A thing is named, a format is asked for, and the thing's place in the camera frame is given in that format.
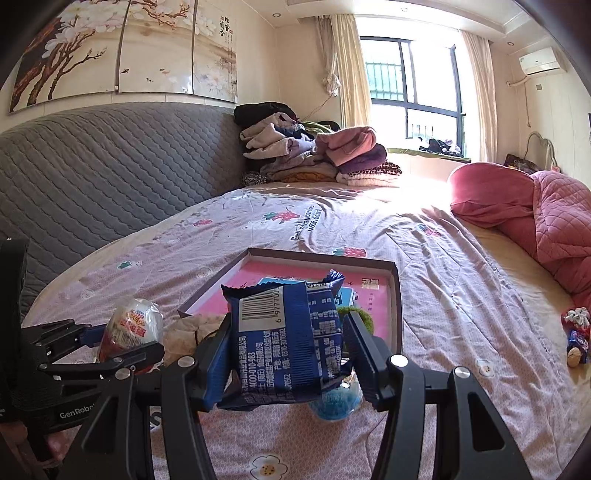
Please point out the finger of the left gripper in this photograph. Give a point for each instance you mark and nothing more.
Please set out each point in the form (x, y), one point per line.
(135, 360)
(55, 340)

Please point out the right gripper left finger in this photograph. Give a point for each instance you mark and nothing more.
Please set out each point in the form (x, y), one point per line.
(115, 443)

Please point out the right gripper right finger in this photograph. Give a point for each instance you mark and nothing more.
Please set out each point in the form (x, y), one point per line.
(472, 439)

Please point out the red surprise egg toy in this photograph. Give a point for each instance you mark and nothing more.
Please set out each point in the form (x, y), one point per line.
(134, 323)

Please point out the cream drawstring mesh pouch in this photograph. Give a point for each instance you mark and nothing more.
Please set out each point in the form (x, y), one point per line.
(182, 336)

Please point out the blue surprise egg toy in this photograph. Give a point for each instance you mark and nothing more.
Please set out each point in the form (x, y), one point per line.
(337, 404)

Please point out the blue snack packet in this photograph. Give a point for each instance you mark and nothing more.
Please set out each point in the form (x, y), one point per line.
(286, 342)

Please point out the left hand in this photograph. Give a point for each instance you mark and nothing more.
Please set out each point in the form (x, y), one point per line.
(15, 434)

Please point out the pink strawberry bear bedsheet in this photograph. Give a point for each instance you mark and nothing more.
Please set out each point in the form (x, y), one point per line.
(459, 305)

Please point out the small colourful doll toy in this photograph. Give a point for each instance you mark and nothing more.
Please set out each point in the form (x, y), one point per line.
(576, 324)

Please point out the grey quilted headboard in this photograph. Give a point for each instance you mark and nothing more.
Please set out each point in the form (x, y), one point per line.
(77, 180)

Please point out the pink quilted blanket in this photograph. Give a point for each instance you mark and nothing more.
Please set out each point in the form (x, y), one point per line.
(546, 213)

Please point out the pile of folded clothes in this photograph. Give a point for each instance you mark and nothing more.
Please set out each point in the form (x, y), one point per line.
(280, 147)

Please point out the dark framed window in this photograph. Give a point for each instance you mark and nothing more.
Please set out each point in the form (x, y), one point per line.
(415, 94)

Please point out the cream left curtain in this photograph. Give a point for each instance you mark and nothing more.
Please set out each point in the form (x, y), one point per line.
(345, 74)

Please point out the cream curtain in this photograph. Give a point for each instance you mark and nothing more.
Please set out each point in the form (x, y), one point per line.
(345, 74)
(480, 55)

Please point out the white air conditioner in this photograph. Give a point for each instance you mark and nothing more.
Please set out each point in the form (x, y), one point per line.
(544, 60)

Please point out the cream right curtain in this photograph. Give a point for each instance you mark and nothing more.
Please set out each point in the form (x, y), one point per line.
(480, 55)

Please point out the floral wall painting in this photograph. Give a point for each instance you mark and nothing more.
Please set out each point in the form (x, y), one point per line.
(137, 46)

